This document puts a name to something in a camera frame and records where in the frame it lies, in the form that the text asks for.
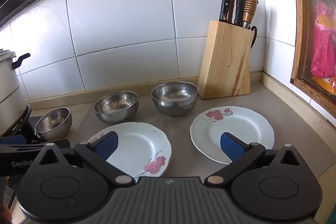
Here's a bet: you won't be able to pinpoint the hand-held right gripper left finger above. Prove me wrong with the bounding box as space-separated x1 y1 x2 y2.
31 131 137 186

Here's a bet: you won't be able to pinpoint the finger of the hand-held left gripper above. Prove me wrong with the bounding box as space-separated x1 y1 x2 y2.
0 135 27 146

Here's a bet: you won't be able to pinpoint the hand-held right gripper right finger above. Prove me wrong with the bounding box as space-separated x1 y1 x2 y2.
204 132 304 186

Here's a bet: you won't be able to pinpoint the white floral plate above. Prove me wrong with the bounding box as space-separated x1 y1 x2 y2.
87 122 172 178
190 106 275 165

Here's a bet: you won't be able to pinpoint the medium steel bowl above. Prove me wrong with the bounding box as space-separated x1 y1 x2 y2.
94 91 139 124

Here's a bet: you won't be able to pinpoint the small steel bowl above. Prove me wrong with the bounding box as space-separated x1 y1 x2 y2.
36 108 72 141

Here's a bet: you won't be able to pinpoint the large steel bowl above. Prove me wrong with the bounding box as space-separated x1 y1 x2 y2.
151 81 198 118

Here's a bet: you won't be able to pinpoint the wooden knife block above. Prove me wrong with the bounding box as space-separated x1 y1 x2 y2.
197 21 255 99

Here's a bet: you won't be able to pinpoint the pink plastic bag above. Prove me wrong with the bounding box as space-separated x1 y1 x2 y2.
311 2 336 78

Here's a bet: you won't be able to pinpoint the metal pot with black handle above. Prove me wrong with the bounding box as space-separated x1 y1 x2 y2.
0 49 31 136

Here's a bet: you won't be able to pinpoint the black handle scissors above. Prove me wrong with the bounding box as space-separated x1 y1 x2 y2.
249 26 258 50

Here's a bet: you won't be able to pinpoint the wooden window frame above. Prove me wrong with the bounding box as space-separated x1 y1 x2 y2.
288 0 336 120

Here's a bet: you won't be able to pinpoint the brown handle knife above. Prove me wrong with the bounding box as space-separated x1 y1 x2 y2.
227 0 238 24

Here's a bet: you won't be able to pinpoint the black ribbed handle knife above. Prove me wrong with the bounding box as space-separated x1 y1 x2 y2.
234 0 246 26

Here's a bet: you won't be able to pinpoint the ribbed wooden handle knife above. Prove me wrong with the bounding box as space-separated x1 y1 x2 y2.
242 0 258 29

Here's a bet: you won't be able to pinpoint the black riveted handle knife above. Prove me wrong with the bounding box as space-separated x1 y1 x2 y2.
219 0 234 23

